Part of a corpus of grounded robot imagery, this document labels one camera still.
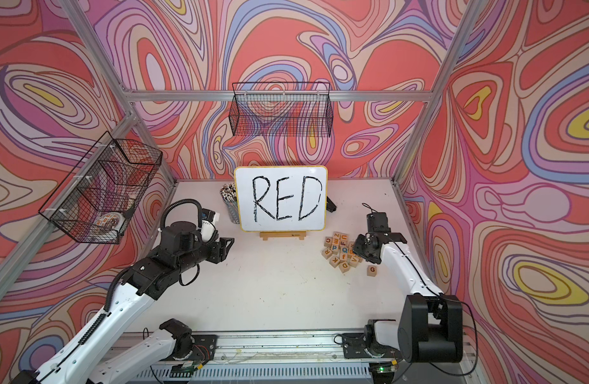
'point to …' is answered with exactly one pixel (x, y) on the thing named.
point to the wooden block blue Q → (344, 250)
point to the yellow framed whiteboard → (282, 198)
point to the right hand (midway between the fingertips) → (361, 255)
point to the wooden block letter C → (328, 242)
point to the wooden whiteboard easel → (283, 234)
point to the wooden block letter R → (326, 253)
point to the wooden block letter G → (371, 270)
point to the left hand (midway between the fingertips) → (229, 238)
